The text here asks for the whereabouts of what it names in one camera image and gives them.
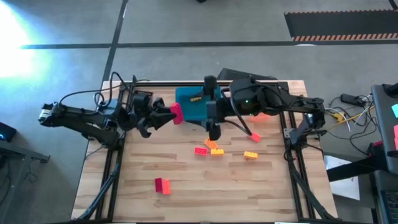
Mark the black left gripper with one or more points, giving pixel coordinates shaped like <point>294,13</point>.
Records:
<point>141,109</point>

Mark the orange-yellow toy brick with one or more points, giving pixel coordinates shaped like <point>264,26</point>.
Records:
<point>250,155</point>
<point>211,143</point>

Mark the dark red toy brick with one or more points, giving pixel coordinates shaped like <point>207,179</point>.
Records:
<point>176,113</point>
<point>158,184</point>

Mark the black flat case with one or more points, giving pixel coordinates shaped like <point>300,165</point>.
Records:
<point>236,74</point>

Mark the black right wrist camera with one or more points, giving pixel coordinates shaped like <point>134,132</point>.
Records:
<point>247,98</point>

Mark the black power adapter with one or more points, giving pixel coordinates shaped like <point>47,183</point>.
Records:
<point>351,99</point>

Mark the black hazard-striped floor mat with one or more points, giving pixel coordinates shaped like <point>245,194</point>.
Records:
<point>342,25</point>

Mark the black bar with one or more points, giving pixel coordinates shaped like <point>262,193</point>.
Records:
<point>354,169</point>

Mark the small red object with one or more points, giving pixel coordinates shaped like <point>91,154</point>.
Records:
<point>377,143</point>

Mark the dark grey desk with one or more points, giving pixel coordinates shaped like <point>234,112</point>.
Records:
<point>18,155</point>

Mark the yellow toy brick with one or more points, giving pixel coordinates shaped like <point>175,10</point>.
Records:
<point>217,152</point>
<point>196,99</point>

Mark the orange translucent plastic bin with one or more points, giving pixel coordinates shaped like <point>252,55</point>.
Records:
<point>259,117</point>

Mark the black rounded object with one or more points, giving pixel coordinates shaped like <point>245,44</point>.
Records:
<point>392,88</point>

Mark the black device with blue light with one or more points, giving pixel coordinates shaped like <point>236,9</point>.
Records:
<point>5,132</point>

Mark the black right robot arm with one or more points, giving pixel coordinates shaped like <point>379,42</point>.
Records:
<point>295,104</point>

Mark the blue plastic bin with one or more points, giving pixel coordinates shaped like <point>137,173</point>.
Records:
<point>194,112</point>

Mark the black aluminium table frame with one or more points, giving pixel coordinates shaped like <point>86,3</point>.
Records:
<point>174,84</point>

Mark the teal sticky note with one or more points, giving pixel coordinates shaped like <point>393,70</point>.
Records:
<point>395,110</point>

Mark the red lego bricks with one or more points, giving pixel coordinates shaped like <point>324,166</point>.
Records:
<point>200,151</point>

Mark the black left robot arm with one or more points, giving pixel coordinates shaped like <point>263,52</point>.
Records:
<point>77,113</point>

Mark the orange-red toy brick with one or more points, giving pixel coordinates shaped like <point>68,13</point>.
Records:
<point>166,187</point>

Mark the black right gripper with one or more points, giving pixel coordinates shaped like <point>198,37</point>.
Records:
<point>222,109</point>

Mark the black side table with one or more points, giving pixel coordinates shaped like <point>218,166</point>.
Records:
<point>385,130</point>

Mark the pink sticky note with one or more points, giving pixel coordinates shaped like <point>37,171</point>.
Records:
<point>396,135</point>

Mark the black grid device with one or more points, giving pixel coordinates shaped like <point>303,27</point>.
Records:
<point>387,202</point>

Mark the white paper sheet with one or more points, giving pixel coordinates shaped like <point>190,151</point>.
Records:
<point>345,189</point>

